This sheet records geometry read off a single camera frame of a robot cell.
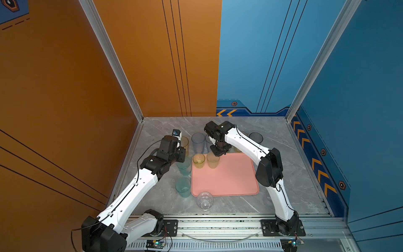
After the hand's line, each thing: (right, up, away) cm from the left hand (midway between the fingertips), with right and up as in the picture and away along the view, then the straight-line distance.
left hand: (181, 146), depth 80 cm
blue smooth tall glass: (+14, +1, +12) cm, 18 cm away
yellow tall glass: (0, +1, +12) cm, 12 cm away
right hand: (+20, -5, +10) cm, 23 cm away
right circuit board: (+50, -43, -10) cm, 67 cm away
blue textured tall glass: (+8, +3, +12) cm, 14 cm away
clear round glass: (+12, -29, +2) cm, 31 cm away
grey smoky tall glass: (+42, +4, +11) cm, 44 cm away
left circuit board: (-10, -44, -9) cm, 46 cm away
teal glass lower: (0, -22, +3) cm, 22 cm away
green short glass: (+8, -9, +14) cm, 19 cm away
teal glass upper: (0, -14, +10) cm, 17 cm away
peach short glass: (+17, -9, +10) cm, 22 cm away
